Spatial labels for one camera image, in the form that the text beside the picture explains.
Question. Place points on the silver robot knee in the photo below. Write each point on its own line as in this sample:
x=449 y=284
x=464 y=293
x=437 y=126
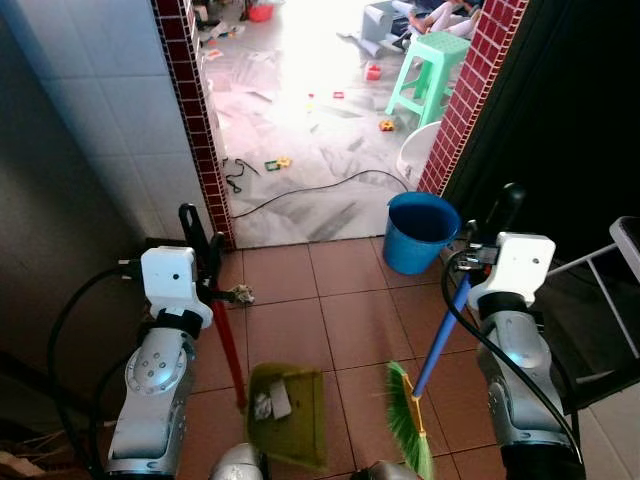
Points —
x=238 y=464
x=385 y=472

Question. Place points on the small yellow toy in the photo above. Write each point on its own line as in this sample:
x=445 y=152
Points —
x=386 y=125

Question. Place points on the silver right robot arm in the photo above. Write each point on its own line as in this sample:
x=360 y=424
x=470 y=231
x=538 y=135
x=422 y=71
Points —
x=520 y=380

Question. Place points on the white paper scrap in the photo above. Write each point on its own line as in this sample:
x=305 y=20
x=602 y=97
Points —
x=270 y=400

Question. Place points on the yellow and green toy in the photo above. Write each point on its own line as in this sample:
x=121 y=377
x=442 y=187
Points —
x=278 y=162

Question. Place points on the red plastic basin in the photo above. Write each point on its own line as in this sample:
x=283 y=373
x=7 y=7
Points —
x=260 y=12

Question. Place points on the red toy block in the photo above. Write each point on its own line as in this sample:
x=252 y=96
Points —
x=373 y=71

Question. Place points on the green plastic stool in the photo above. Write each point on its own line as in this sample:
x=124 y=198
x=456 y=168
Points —
x=435 y=50

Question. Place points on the silver right robot knee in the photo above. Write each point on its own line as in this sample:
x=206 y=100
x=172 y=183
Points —
x=385 y=472

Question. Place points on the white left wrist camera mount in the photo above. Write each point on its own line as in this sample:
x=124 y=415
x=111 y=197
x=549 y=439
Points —
x=168 y=280

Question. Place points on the white metal rack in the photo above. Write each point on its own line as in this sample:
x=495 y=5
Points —
x=590 y=268

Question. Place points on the blue plastic bucket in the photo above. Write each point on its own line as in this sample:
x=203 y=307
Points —
x=415 y=240

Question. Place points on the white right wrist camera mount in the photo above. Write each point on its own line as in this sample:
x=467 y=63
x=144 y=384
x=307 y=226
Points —
x=515 y=265

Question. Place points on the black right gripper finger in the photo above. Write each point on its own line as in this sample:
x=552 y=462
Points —
x=508 y=206

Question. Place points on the crumpled paper ball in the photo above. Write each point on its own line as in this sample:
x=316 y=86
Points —
x=241 y=295

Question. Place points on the sitting person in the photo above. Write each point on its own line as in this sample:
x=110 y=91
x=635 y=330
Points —
x=440 y=18

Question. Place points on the white plastic chair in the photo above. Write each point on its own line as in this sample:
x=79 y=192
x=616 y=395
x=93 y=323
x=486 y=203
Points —
x=415 y=150

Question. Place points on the silver left robot knee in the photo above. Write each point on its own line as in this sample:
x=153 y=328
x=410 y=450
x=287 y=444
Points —
x=238 y=464

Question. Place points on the grey box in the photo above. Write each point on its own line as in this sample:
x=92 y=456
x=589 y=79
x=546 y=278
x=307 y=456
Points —
x=380 y=25

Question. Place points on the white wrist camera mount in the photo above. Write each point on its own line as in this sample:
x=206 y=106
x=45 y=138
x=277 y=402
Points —
x=515 y=265
x=168 y=280

